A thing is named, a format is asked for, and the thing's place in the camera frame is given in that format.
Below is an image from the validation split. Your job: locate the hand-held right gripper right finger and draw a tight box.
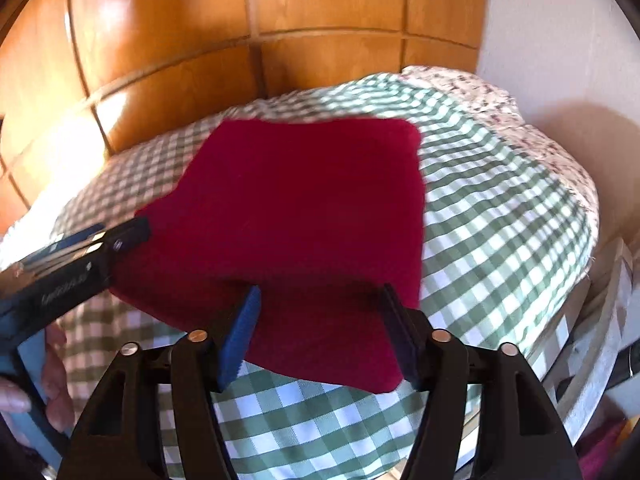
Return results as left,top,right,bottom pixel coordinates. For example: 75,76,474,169
380,284,581,480

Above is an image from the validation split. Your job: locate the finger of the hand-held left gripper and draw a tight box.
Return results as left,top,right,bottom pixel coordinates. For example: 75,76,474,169
19,223,108,269
30,216,152,282

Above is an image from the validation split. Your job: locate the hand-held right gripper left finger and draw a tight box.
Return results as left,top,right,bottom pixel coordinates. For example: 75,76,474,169
60,285,263,480

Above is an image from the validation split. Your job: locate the dark red knit sweater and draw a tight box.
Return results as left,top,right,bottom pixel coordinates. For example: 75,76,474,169
107,117,427,395

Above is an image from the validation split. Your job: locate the person's left hand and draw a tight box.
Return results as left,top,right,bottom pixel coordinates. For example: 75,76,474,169
0,322,76,432

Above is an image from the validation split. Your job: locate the green checked blanket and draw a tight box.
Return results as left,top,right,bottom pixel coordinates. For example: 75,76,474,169
50,72,596,480

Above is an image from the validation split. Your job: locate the white wooden chair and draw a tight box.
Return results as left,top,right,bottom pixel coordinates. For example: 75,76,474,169
540,237,640,441

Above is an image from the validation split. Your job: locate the wooden panelled headboard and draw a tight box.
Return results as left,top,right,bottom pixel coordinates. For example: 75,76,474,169
0,0,488,241

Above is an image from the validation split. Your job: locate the black object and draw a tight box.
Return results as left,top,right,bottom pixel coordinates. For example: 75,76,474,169
605,357,640,393

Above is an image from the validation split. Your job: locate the pink cloth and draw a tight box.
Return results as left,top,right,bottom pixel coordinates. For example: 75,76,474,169
577,420,636,480

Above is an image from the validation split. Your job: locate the floral bed sheet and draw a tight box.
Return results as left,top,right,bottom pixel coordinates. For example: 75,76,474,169
400,65,601,241

